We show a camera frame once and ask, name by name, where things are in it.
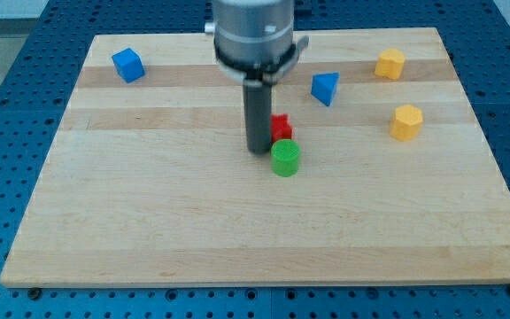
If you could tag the red star block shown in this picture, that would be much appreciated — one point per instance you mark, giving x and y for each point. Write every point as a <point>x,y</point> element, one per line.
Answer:
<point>280,127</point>

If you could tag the wooden board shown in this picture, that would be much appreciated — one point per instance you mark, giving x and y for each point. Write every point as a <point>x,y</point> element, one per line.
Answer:
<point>150,184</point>

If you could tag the yellow heart block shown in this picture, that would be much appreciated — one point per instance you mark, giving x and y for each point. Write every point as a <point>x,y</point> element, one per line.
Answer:
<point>390,64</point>

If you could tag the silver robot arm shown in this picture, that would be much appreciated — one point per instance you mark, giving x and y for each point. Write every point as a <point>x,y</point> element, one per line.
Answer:
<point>254,45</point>

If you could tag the blue triangle block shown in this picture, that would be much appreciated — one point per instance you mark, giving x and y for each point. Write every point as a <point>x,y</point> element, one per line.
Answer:
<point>324,87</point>

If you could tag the green cylinder block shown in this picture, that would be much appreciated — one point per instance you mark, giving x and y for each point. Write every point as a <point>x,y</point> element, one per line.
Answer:
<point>285,155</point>

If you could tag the blue cube block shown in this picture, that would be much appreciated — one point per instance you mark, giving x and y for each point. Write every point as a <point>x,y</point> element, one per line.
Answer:
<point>128,65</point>

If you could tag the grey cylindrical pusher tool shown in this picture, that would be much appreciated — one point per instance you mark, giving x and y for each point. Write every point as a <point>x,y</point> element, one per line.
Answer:
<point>257,107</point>

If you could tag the yellow hexagon block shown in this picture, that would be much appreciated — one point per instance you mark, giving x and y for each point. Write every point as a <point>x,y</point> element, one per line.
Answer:
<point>405,125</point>

